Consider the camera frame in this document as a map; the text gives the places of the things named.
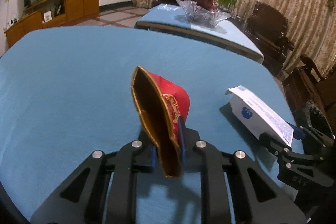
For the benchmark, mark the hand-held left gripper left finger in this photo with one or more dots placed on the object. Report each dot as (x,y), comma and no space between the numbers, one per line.
(153,158)

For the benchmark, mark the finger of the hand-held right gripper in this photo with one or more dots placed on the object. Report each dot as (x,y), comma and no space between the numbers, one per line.
(270,144)
(296,132)

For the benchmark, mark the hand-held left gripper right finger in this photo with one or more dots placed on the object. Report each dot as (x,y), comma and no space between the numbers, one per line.
(182,134)

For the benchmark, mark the black-lined trash bin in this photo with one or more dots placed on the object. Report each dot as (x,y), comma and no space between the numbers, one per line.
(315,119)

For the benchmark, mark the white medicine box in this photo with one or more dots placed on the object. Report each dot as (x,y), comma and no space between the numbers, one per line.
(262,113)

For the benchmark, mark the red and gold paper box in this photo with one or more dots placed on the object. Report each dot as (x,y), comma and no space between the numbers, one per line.
(173,98)

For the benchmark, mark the small blue tablecloth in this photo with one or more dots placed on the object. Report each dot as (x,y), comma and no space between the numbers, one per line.
(236,37)

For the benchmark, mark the large blue tablecloth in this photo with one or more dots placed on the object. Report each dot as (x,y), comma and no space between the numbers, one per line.
(65,82)

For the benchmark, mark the glass fruit bowl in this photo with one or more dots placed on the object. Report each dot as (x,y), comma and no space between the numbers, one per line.
(199,15)

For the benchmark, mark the dark wooden side table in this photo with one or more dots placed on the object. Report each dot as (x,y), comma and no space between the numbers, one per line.
(239,21)

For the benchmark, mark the large red apple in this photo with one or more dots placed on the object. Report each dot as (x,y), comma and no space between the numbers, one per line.
(204,0)

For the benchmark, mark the wooden television cabinet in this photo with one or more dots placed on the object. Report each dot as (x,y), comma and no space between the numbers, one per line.
(78,6)

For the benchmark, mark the black device on shelf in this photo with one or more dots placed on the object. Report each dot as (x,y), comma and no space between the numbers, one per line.
(57,9)

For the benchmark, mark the small white framed card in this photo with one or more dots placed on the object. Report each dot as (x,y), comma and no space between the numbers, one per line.
(47,16)

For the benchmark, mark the white power strip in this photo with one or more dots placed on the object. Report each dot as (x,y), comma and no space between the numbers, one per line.
(10,22)

